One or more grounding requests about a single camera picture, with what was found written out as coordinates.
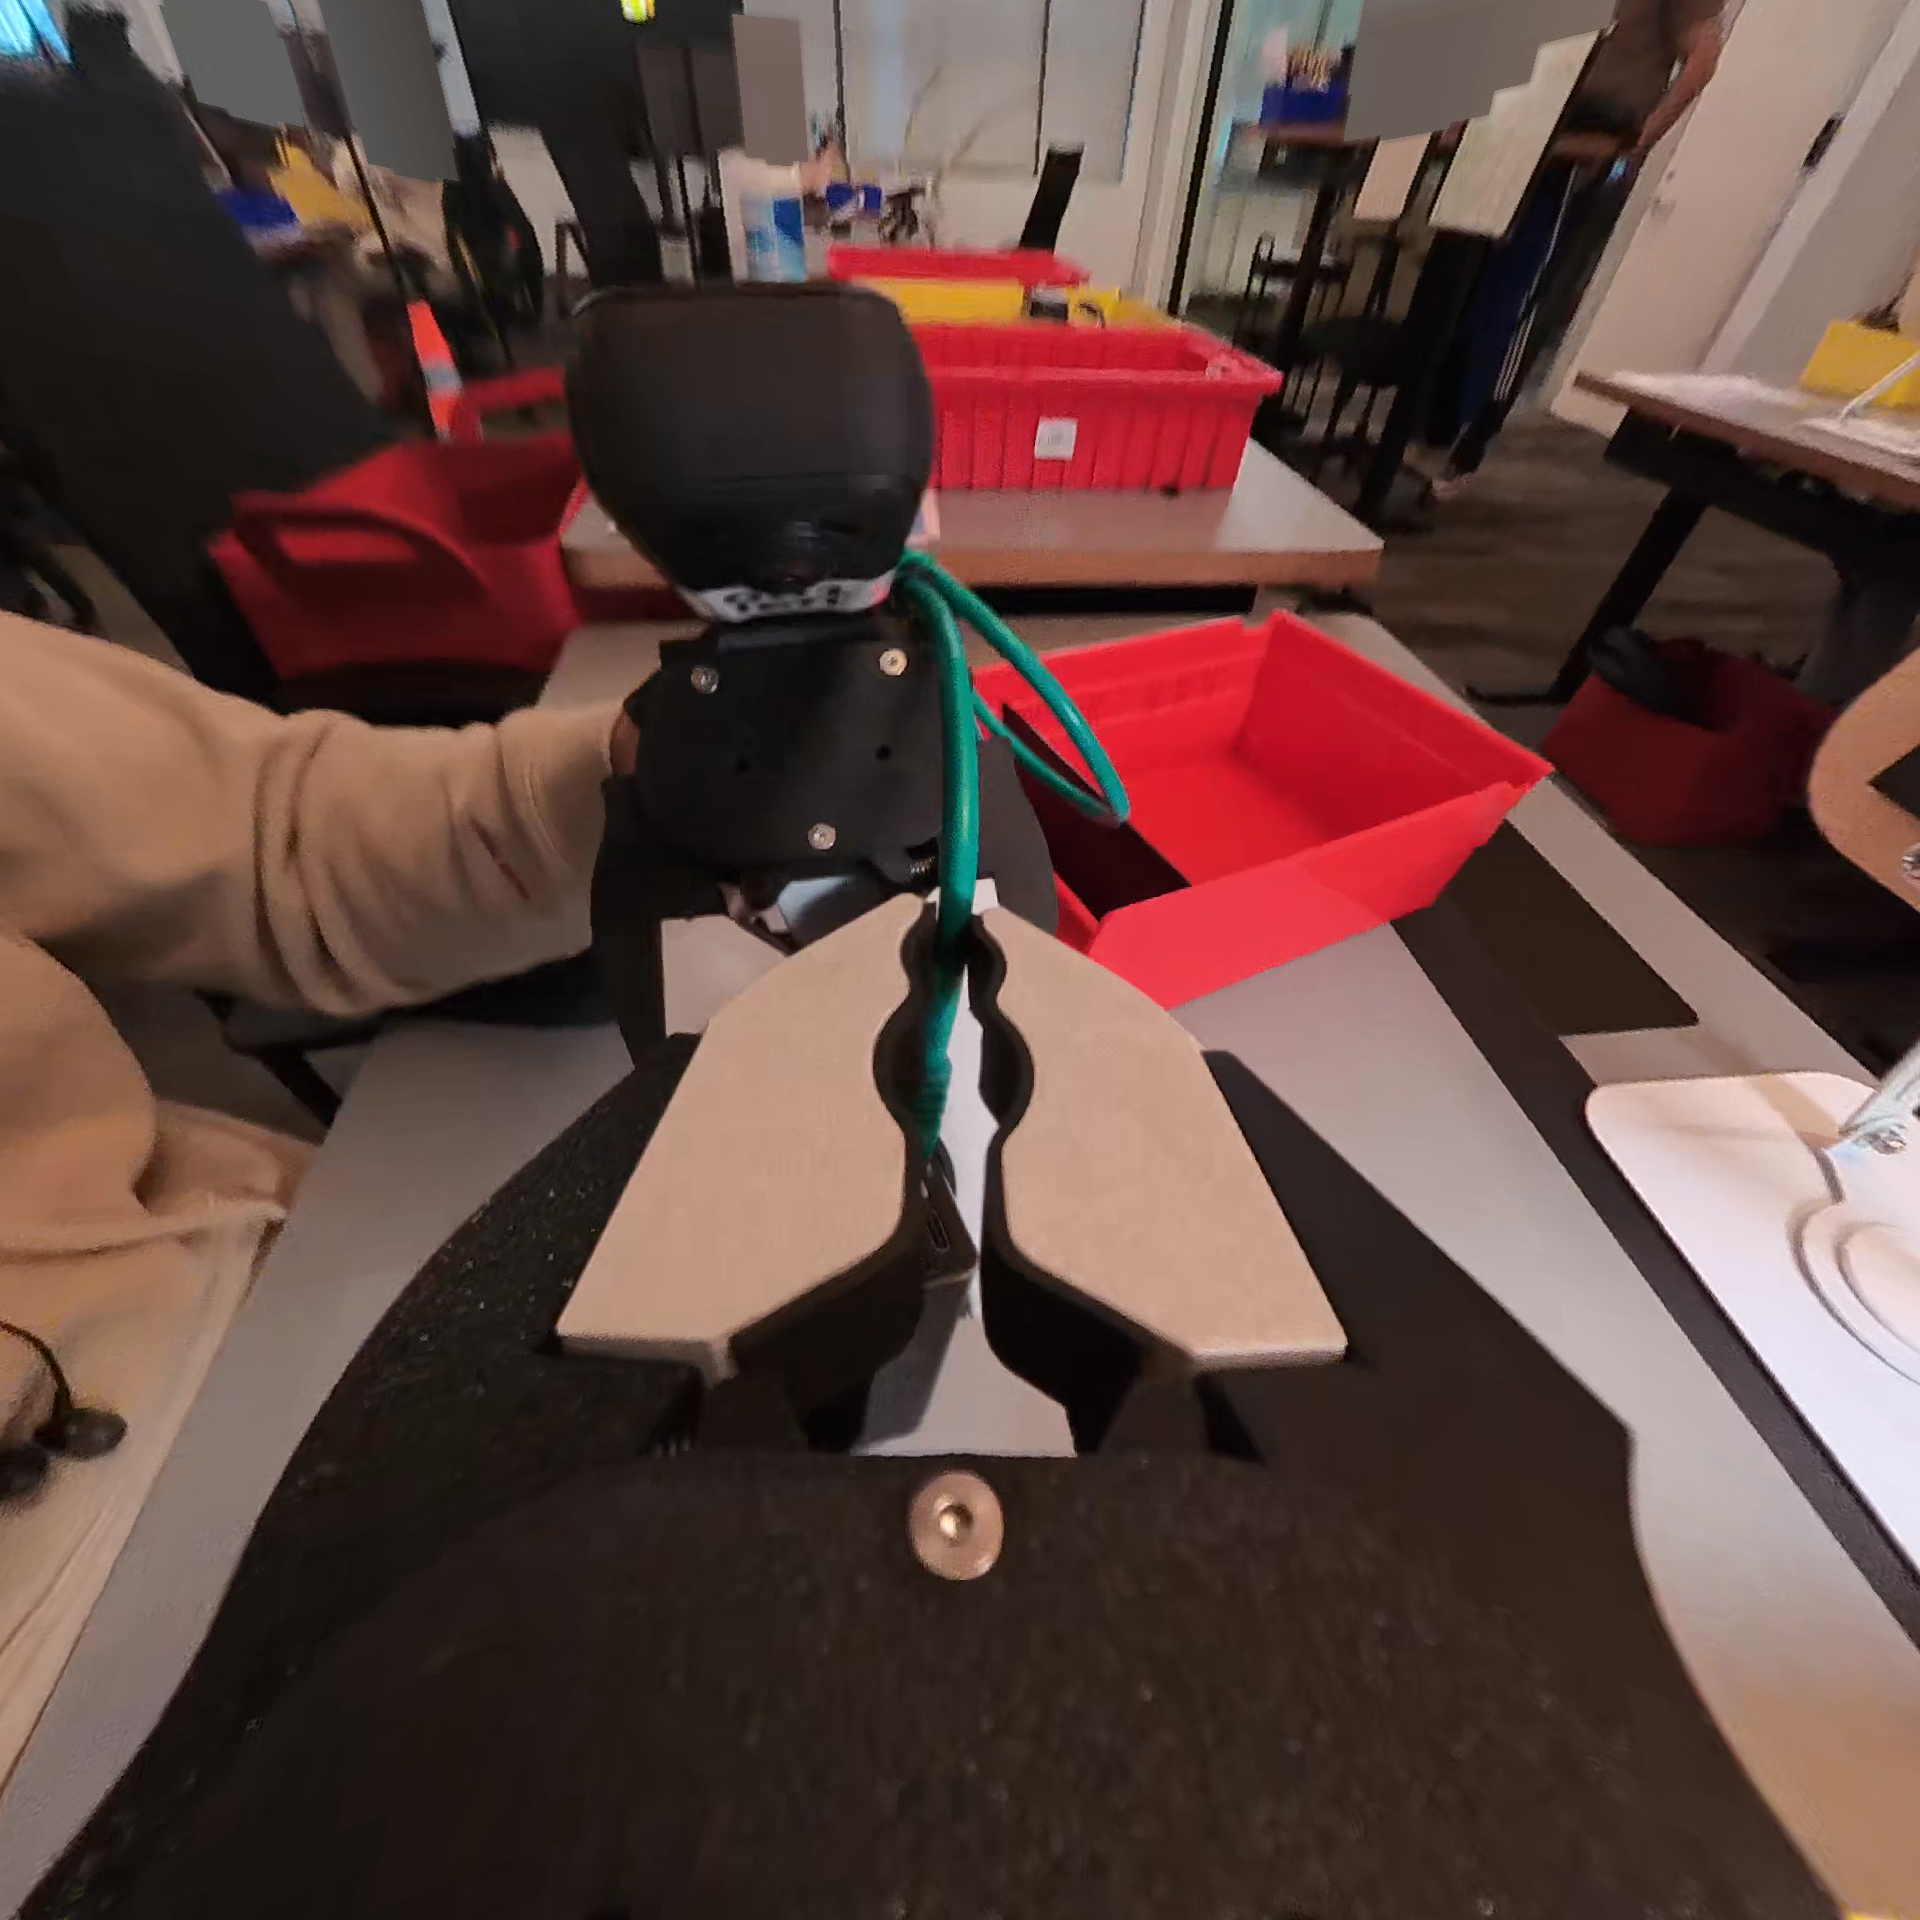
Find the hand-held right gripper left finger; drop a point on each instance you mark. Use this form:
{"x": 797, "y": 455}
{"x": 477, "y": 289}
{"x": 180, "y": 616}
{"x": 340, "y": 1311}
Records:
{"x": 751, "y": 1171}

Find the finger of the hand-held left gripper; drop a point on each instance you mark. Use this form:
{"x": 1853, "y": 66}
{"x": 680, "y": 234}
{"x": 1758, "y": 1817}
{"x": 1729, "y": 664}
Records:
{"x": 705, "y": 968}
{"x": 987, "y": 901}

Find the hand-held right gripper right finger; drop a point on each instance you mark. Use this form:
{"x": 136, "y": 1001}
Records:
{"x": 1155, "y": 1200}

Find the black ethernet adapter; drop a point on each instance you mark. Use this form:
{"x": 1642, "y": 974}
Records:
{"x": 943, "y": 1230}

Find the red plastic bin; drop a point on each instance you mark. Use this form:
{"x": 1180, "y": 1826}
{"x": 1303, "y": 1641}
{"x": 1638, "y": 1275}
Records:
{"x": 1350, "y": 781}

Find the person's left forearm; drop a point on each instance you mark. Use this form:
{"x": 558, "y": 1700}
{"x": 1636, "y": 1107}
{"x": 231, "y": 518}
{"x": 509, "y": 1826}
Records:
{"x": 300, "y": 810}

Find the white blue bottle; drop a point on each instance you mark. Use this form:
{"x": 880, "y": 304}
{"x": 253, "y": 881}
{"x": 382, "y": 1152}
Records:
{"x": 768, "y": 225}

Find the yellow plastic crate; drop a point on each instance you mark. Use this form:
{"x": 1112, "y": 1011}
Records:
{"x": 961, "y": 301}

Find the red plastic crate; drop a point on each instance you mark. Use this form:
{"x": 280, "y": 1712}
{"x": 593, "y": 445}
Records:
{"x": 1081, "y": 405}

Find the wooden book stand white base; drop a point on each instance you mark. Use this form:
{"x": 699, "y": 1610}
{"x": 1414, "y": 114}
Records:
{"x": 1694, "y": 1200}

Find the person's beige hoodie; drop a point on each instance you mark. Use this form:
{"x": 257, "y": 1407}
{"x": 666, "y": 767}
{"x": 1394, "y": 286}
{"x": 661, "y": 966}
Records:
{"x": 121, "y": 1200}

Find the white door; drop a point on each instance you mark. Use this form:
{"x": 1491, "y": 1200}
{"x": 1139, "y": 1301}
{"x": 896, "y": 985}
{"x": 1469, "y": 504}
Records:
{"x": 1725, "y": 180}

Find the yellow plastic bin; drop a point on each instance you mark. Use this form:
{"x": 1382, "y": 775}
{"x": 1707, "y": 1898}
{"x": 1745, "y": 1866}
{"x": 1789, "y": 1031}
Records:
{"x": 1861, "y": 360}

